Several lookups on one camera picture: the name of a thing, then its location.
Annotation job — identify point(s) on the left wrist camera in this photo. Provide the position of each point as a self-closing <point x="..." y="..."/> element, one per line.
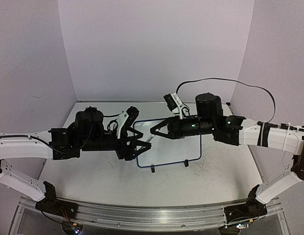
<point x="126" y="119"/>

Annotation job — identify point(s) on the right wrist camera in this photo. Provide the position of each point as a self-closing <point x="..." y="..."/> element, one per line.
<point x="176" y="106"/>

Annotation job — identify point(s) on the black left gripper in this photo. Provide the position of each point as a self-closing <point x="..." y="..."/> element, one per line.
<point x="132" y="144"/>

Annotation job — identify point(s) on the whiteboard marker pen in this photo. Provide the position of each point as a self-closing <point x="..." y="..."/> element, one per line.
<point x="150" y="138"/>

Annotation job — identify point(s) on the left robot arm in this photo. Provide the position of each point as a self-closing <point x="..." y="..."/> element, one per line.
<point x="37" y="145"/>

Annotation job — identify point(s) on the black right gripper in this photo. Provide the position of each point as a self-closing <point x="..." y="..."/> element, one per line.
<point x="174" y="129"/>

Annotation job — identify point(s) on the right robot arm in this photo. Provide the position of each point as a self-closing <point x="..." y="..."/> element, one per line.
<point x="238" y="130"/>

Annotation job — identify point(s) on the aluminium front rail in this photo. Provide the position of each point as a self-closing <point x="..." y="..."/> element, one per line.
<point x="99" y="218"/>

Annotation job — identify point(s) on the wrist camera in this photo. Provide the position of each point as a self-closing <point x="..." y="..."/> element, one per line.
<point x="176" y="106"/>
<point x="126" y="119"/>

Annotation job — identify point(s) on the blue framed whiteboard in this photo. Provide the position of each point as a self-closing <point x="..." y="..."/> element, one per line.
<point x="165" y="151"/>

